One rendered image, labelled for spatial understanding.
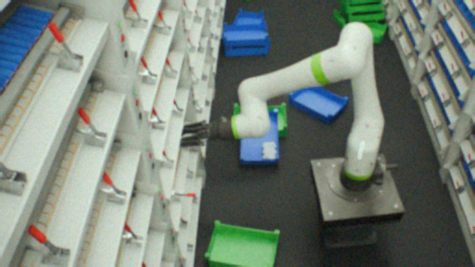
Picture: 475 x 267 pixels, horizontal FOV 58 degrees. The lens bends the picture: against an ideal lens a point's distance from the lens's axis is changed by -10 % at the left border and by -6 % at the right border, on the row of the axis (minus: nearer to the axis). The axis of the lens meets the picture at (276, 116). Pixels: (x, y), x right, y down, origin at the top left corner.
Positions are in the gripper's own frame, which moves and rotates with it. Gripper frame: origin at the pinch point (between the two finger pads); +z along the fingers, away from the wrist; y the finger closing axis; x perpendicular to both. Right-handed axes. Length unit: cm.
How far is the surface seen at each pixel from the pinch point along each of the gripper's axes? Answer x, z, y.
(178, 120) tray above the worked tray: -10.4, -6.5, 2.5
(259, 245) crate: 60, -22, 17
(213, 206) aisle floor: 55, 1, -6
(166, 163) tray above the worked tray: -12.7, -6.2, 26.4
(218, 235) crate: 56, -3, 12
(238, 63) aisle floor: 57, -7, -125
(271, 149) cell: 54, -29, -37
